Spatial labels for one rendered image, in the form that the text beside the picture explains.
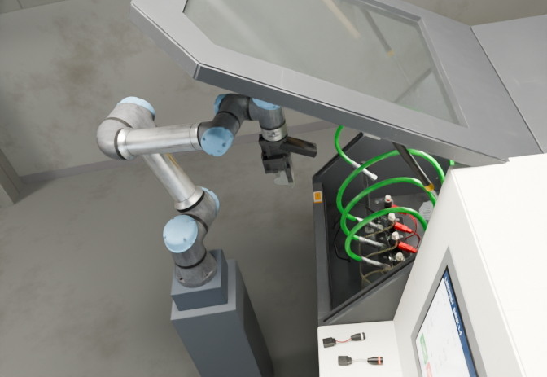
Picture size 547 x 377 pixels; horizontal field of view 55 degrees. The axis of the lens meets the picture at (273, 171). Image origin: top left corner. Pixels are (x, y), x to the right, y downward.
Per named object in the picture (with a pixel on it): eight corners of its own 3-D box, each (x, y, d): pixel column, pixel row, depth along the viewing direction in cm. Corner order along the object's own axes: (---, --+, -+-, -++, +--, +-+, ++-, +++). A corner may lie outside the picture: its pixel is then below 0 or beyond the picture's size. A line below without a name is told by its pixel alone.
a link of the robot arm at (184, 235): (167, 265, 181) (154, 238, 173) (182, 235, 191) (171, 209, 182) (198, 269, 177) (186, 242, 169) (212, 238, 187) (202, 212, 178)
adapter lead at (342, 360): (338, 366, 144) (337, 361, 143) (338, 358, 146) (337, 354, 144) (383, 366, 142) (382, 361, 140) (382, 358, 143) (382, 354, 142)
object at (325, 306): (317, 211, 217) (312, 182, 207) (327, 210, 216) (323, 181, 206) (324, 347, 170) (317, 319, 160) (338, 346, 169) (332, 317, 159)
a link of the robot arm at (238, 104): (205, 110, 145) (242, 111, 141) (220, 87, 152) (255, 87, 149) (212, 133, 150) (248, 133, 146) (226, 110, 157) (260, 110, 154)
